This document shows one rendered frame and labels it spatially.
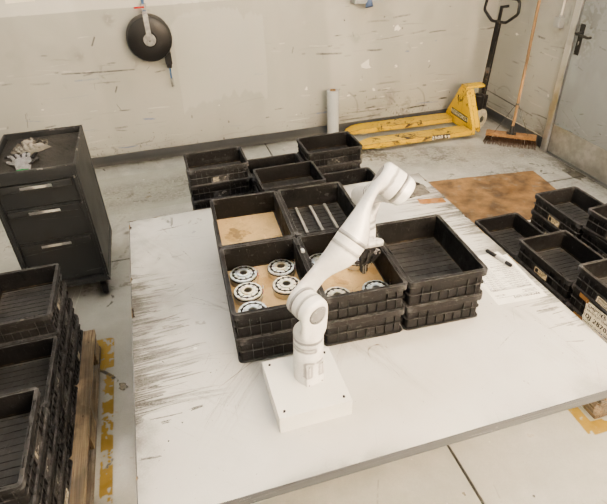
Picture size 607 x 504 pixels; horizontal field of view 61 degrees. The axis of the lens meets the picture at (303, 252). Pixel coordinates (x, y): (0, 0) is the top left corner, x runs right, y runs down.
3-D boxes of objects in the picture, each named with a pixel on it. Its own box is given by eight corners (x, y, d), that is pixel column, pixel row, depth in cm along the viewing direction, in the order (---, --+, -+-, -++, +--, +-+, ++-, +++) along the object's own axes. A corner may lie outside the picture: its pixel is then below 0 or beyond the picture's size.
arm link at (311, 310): (332, 296, 142) (330, 340, 152) (311, 279, 148) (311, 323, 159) (305, 310, 138) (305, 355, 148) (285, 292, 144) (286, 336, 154)
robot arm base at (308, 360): (328, 378, 161) (329, 339, 151) (302, 389, 158) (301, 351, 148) (314, 358, 168) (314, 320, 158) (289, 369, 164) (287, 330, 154)
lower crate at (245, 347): (323, 350, 180) (323, 324, 174) (239, 367, 175) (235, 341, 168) (298, 282, 213) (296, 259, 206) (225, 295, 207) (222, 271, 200)
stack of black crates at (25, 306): (79, 386, 242) (50, 314, 217) (11, 402, 236) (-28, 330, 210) (84, 330, 274) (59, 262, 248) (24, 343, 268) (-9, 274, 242)
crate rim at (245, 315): (323, 305, 169) (323, 299, 167) (232, 322, 163) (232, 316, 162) (296, 241, 201) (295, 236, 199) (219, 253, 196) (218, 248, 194)
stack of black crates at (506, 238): (550, 278, 299) (560, 245, 286) (505, 288, 292) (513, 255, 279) (509, 242, 330) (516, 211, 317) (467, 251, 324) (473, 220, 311)
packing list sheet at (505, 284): (551, 295, 201) (552, 294, 201) (500, 307, 196) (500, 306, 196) (502, 250, 227) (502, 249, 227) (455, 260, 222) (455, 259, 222)
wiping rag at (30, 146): (49, 153, 290) (47, 148, 288) (7, 159, 285) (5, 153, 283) (54, 135, 312) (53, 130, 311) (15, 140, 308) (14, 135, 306)
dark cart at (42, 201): (115, 296, 321) (75, 163, 270) (38, 311, 311) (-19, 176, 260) (116, 245, 368) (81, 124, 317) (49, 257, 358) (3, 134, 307)
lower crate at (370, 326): (403, 334, 186) (406, 309, 179) (324, 350, 180) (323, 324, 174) (366, 270, 218) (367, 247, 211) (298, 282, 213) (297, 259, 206)
